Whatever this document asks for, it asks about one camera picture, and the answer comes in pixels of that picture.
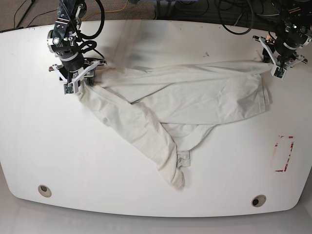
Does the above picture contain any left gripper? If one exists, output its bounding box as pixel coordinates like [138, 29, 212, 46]
[253, 36, 308, 70]

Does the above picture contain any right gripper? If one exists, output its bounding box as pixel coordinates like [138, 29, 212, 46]
[48, 57, 107, 86]

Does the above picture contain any white t-shirt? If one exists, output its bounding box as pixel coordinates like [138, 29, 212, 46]
[77, 20, 273, 190]

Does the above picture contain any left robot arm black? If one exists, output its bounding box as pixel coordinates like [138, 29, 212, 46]
[253, 0, 312, 79]

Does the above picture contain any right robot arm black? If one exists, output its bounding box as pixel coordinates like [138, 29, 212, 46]
[47, 0, 106, 87]

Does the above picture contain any red tape rectangle marking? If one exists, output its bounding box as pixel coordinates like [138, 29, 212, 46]
[272, 136, 294, 172]

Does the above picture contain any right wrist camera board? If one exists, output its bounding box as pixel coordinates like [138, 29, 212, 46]
[63, 82, 78, 94]

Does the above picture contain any yellow cable on floor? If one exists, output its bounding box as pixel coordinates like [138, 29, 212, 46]
[82, 0, 129, 22]

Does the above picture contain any black cable on floor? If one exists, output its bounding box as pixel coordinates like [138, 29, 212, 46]
[13, 0, 59, 28]

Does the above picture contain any left table cable grommet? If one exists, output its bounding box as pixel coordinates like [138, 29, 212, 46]
[38, 185, 52, 198]

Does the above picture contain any table cable grommet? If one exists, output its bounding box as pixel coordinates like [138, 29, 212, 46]
[38, 185, 52, 198]
[252, 195, 266, 208]

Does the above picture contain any right table cable grommet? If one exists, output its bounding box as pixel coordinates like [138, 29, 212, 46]
[252, 195, 266, 208]

